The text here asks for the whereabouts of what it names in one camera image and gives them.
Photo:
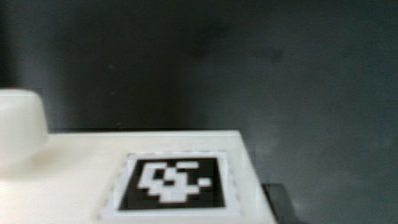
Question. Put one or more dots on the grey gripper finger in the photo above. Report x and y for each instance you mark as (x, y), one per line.
(281, 204)

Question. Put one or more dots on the white drawer tray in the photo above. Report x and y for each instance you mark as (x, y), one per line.
(122, 177)

